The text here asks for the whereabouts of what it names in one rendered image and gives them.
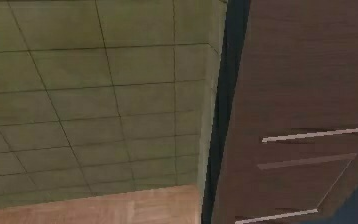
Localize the dark brown room door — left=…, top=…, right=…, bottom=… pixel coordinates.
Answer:
left=210, top=0, right=358, bottom=224

